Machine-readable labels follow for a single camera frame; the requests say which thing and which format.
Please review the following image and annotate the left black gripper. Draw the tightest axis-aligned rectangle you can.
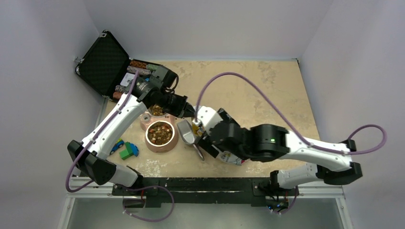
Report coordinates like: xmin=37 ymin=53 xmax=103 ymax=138
xmin=156 ymin=89 xmax=197 ymax=118

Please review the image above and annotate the pet food bag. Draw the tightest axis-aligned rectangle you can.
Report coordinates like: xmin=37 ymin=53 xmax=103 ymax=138
xmin=192 ymin=120 xmax=245 ymax=166

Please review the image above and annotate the metal food scoop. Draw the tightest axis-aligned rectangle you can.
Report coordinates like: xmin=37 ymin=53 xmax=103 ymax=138
xmin=177 ymin=120 xmax=205 ymax=161

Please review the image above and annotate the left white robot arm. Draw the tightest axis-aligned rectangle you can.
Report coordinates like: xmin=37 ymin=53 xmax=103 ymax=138
xmin=65 ymin=65 xmax=195 ymax=195

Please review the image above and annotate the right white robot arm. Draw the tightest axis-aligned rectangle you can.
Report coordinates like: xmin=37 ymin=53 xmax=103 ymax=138
xmin=192 ymin=107 xmax=363 ymax=196

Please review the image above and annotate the pink double pet bowl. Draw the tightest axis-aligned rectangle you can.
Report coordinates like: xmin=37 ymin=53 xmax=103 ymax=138
xmin=140 ymin=105 xmax=179 ymax=153

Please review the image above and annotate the clear water bottle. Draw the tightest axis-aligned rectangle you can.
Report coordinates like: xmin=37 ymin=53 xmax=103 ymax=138
xmin=140 ymin=113 xmax=151 ymax=125

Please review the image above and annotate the green blue toy block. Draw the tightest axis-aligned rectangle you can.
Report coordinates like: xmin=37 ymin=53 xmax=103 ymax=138
xmin=119 ymin=142 xmax=139 ymax=160

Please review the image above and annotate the orange blue toy car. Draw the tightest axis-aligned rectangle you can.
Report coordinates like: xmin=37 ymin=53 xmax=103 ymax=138
xmin=110 ymin=138 xmax=125 ymax=155

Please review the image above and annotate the black poker chip case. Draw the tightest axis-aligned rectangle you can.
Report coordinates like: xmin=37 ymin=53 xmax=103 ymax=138
xmin=75 ymin=30 xmax=158 ymax=101

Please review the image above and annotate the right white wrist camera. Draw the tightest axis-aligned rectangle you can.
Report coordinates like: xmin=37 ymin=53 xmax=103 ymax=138
xmin=192 ymin=106 xmax=223 ymax=136

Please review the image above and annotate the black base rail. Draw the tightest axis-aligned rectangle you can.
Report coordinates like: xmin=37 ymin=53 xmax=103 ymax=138
xmin=112 ymin=177 xmax=299 ymax=209

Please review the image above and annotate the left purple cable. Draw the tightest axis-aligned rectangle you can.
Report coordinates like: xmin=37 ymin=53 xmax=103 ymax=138
xmin=65 ymin=70 xmax=175 ymax=222

